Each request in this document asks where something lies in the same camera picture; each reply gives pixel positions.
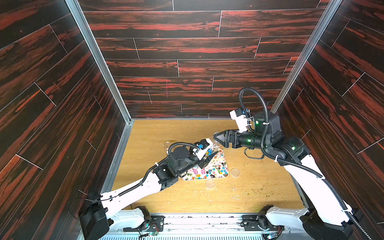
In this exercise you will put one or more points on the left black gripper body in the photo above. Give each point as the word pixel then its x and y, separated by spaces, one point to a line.
pixel 202 163

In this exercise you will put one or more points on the clear candy jar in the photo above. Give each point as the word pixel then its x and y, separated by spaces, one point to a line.
pixel 167 145

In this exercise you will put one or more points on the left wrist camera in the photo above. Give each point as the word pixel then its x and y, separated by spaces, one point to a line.
pixel 202 145

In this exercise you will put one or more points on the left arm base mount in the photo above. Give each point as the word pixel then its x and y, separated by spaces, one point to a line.
pixel 154 225

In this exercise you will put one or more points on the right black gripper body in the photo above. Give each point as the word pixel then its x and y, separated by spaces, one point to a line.
pixel 229 138

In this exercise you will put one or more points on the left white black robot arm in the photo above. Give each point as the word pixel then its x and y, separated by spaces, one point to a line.
pixel 97 213

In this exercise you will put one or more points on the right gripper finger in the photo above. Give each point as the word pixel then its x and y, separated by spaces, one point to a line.
pixel 222 134
pixel 220 142

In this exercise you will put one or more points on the jar with white lid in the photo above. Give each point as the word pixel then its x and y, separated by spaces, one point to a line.
pixel 215 148

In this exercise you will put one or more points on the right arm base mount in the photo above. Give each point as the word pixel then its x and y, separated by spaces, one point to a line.
pixel 256 223

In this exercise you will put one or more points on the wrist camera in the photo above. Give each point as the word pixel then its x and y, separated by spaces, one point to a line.
pixel 202 145
pixel 243 119

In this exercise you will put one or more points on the floral pattern tray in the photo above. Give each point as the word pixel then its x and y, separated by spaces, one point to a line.
pixel 217 168

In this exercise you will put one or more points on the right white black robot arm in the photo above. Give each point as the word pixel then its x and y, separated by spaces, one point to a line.
pixel 328 216

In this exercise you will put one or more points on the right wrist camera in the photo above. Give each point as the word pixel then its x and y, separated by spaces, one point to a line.
pixel 243 119

